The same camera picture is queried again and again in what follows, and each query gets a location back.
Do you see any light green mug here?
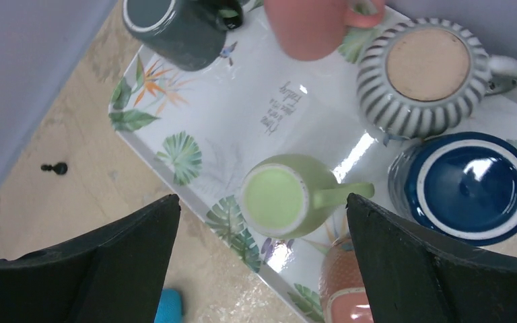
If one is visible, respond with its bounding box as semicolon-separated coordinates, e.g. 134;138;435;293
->
238;153;375;240

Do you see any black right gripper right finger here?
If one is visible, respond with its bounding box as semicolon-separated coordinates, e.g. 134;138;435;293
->
346;193;517;322

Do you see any textured salmon mug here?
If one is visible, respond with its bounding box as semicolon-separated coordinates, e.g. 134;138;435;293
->
318;235;374;323

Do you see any striped grey white mug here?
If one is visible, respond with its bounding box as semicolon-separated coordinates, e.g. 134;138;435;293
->
357;17;517;139

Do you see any black chess pawn far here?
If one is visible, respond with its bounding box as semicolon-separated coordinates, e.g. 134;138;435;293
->
40;162;69;176

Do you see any plain pink mug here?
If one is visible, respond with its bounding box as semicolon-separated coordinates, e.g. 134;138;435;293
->
263;0;386;61

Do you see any navy blue mug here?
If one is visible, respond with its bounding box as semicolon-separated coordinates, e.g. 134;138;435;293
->
388;132;517;246

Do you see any floral white serving tray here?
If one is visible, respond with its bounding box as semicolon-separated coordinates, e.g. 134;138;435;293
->
108;1;407;322

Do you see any dark grey mug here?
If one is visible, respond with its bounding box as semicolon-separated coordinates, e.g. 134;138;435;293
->
123;0;244;71

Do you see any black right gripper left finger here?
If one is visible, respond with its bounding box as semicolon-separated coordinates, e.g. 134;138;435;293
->
0;194;181;322

